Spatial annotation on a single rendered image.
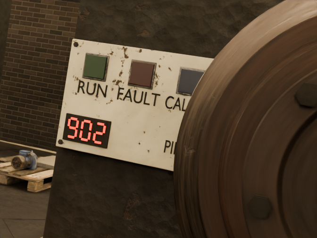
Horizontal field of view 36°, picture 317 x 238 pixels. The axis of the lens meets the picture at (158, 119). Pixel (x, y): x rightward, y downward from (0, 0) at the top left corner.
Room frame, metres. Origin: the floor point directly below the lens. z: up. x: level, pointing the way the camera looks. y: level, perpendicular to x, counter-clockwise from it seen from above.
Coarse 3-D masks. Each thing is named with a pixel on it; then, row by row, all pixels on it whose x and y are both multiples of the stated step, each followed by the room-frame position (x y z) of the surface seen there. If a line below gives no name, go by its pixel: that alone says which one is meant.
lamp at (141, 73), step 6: (132, 66) 0.76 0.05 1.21; (138, 66) 0.76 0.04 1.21; (144, 66) 0.75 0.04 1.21; (150, 66) 0.75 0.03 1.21; (132, 72) 0.76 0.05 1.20; (138, 72) 0.76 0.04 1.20; (144, 72) 0.75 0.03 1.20; (150, 72) 0.75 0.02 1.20; (132, 78) 0.76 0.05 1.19; (138, 78) 0.75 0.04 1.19; (144, 78) 0.75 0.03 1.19; (150, 78) 0.75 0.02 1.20; (132, 84) 0.76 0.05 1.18; (138, 84) 0.75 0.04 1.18; (144, 84) 0.75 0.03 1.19; (150, 84) 0.75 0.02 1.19
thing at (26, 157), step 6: (24, 150) 5.06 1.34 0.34; (18, 156) 4.90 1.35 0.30; (24, 156) 4.99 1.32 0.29; (30, 156) 5.09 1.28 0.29; (36, 156) 5.18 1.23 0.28; (12, 162) 4.91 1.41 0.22; (18, 162) 4.89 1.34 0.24; (24, 162) 4.91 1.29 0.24; (30, 162) 5.05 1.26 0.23; (36, 162) 5.00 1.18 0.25; (18, 168) 4.89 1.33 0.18; (30, 168) 5.10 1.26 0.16; (36, 168) 5.19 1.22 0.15
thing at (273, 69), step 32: (288, 32) 0.55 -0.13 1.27; (256, 64) 0.56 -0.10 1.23; (288, 64) 0.53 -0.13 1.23; (224, 96) 0.57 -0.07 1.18; (256, 96) 0.54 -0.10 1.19; (224, 128) 0.57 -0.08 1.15; (256, 128) 0.54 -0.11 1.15; (224, 160) 0.55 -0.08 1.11; (224, 192) 0.55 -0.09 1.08; (224, 224) 0.56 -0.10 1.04
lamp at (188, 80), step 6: (186, 72) 0.73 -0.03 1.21; (192, 72) 0.73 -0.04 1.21; (198, 72) 0.73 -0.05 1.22; (180, 78) 0.74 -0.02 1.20; (186, 78) 0.73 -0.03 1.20; (192, 78) 0.73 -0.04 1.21; (198, 78) 0.73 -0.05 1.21; (180, 84) 0.74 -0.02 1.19; (186, 84) 0.73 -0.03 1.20; (192, 84) 0.73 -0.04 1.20; (180, 90) 0.74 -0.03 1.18; (186, 90) 0.73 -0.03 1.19; (192, 90) 0.73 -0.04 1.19
